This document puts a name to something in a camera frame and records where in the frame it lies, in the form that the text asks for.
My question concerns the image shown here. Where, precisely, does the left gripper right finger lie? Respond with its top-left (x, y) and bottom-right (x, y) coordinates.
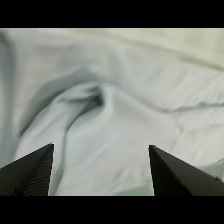
top-left (148, 144), bottom-right (224, 197)

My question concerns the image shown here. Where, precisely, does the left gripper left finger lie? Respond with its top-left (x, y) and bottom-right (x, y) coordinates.
top-left (0, 142), bottom-right (55, 197)

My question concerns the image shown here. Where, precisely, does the pale blue shirt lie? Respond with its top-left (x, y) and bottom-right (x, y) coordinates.
top-left (0, 28), bottom-right (224, 197)

